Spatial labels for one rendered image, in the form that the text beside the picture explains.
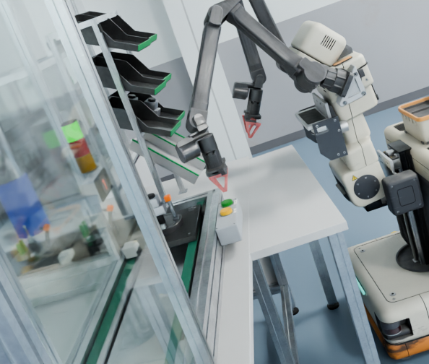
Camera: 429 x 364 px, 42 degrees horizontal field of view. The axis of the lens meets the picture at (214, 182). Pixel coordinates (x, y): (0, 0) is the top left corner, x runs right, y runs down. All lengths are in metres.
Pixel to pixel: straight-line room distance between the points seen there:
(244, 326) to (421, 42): 4.54
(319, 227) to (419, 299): 0.73
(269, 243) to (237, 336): 0.44
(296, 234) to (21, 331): 1.31
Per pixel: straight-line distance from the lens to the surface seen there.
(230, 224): 1.74
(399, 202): 2.27
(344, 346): 2.69
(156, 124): 2.16
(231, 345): 1.40
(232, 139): 5.19
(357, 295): 1.93
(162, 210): 1.82
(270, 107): 5.40
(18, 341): 0.56
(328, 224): 1.79
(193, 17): 5.02
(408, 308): 2.37
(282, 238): 1.78
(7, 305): 0.55
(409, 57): 5.67
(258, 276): 2.01
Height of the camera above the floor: 1.65
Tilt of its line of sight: 19 degrees down
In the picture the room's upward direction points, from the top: 20 degrees counter-clockwise
